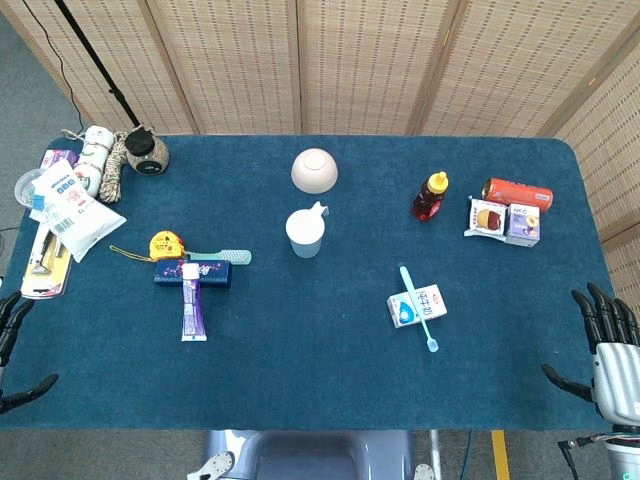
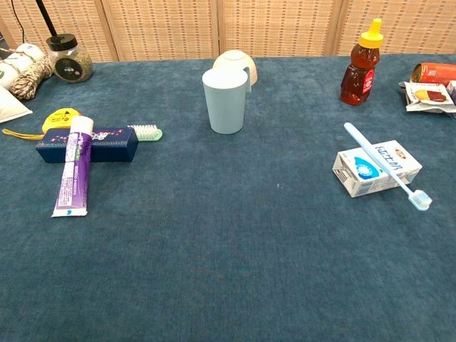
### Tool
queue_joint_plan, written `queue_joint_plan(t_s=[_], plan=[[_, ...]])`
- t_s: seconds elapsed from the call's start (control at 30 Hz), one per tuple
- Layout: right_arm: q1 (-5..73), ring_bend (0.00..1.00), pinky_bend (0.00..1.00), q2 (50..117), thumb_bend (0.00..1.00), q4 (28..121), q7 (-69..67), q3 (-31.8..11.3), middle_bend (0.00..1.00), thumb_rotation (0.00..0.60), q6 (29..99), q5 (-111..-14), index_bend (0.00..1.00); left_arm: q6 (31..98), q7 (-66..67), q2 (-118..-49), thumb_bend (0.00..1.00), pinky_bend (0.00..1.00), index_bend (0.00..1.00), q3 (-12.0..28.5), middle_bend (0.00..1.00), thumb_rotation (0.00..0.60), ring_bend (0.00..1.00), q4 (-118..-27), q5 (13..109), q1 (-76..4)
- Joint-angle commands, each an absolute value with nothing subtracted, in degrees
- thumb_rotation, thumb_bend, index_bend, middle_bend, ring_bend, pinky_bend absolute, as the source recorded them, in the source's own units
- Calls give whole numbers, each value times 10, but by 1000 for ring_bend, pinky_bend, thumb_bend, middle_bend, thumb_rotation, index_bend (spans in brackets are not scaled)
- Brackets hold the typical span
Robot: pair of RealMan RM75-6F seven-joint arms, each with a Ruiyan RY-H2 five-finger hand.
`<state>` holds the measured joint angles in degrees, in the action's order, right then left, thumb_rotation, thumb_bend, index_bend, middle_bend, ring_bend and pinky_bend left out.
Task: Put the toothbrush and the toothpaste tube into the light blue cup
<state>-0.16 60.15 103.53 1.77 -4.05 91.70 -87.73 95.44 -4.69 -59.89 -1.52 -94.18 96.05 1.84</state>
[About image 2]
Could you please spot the purple toothpaste tube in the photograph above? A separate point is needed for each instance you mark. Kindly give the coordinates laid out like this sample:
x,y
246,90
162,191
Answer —
x,y
73,171

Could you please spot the light blue toothbrush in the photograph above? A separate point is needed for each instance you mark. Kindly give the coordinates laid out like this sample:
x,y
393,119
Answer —
x,y
420,200

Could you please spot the cream upturned bowl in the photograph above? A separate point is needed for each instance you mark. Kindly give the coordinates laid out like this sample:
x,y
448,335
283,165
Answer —
x,y
246,60

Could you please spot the white milk carton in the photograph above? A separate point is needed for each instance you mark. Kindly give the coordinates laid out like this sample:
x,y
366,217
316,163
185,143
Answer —
x,y
360,178

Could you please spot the purple NFC juice carton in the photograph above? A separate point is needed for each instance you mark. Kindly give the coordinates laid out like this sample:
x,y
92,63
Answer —
x,y
452,90

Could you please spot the blue table cloth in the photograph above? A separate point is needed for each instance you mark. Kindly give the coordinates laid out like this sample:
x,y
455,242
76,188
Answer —
x,y
228,249

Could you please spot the green scrub brush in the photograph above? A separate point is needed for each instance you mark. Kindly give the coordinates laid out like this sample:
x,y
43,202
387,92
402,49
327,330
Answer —
x,y
147,132

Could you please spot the dark blue floral box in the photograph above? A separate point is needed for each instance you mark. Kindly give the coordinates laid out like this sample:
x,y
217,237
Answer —
x,y
110,147

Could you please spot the bamboo folding screen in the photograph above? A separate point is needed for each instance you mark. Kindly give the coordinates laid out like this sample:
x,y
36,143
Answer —
x,y
278,25

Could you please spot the honey bear bottle yellow cap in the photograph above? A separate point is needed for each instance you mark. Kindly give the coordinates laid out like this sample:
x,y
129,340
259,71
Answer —
x,y
358,78

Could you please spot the yellow tape measure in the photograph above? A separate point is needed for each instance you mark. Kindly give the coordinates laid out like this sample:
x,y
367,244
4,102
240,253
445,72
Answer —
x,y
58,119

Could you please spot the glass jar black lid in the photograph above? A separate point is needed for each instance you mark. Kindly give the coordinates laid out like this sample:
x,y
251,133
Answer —
x,y
73,64

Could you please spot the white fruit snack packet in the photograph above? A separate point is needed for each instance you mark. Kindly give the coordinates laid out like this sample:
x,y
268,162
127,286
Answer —
x,y
431,97

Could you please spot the white salt bag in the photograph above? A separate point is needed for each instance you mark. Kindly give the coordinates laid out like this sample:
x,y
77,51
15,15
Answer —
x,y
10,107

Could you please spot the orange drink can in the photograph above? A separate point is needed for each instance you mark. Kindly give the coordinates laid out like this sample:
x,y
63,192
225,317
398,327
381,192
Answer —
x,y
436,73

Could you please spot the white roll tied with twine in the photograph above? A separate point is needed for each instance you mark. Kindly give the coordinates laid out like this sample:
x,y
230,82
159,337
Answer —
x,y
18,60

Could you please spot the black stand pole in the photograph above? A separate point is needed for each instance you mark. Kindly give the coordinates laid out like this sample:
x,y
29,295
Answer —
x,y
46,18

